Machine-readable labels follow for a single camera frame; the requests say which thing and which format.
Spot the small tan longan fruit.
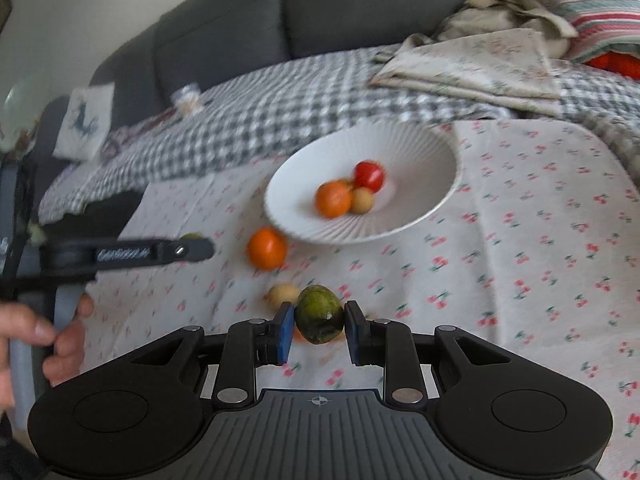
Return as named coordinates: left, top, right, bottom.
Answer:
left=349, top=188, right=375, bottom=214

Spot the beige crumpled cloth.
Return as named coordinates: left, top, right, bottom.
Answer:
left=435, top=0, right=578, bottom=58

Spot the grey checkered blanket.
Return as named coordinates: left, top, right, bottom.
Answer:
left=38, top=44, right=640, bottom=226

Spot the small yellow-tan fruit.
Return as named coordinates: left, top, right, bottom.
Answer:
left=267, top=283, right=300, bottom=310

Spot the folded floral cloth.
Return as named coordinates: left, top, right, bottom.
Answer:
left=370, top=28, right=561, bottom=117

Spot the cherry print tablecloth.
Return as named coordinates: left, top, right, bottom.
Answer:
left=85, top=122, right=639, bottom=479

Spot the person's left hand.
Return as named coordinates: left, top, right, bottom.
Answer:
left=0, top=294, right=94, bottom=412

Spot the red tomato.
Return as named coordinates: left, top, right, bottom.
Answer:
left=352, top=160, right=386, bottom=193

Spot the red plush item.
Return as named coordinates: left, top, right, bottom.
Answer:
left=586, top=51, right=640, bottom=80

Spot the clear plastic bag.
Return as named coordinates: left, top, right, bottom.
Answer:
left=170, top=82, right=204, bottom=117

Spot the green mango-like fruit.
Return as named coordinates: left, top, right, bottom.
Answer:
left=294, top=285, right=345, bottom=344

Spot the dark grey sofa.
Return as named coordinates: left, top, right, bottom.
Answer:
left=29, top=0, right=522, bottom=172

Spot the white ribbed bowl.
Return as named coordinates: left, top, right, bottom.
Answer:
left=264, top=120, right=461, bottom=245

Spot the orange mandarin in bowl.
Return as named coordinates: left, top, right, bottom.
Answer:
left=314, top=180, right=352, bottom=219

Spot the orange mandarin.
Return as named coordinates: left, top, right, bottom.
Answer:
left=246, top=228, right=288, bottom=271
left=314, top=180, right=352, bottom=219

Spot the striped colourful pillow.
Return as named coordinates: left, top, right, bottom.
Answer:
left=537, top=0, right=639, bottom=63

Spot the white deer print cushion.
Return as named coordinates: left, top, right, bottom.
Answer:
left=53, top=82, right=115, bottom=162

